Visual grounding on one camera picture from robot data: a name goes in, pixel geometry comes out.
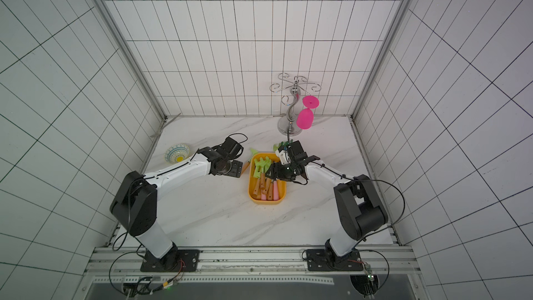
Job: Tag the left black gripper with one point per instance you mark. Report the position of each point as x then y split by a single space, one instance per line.
236 169

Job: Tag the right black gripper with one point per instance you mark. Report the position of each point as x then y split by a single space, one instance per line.
281 171

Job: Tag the yellow plastic storage box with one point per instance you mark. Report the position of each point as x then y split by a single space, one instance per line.
264 190

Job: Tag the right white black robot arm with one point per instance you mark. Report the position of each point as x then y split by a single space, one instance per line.
359 206

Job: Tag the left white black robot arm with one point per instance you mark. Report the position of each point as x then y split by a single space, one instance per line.
135 205

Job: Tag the silver metal glass rack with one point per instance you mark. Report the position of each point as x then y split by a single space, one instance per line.
291 89

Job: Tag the pink plastic wine glass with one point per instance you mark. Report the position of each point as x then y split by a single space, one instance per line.
306 117

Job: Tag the patterned small bowl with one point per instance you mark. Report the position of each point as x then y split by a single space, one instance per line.
177 153

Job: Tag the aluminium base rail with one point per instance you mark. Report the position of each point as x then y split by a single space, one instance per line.
135 273

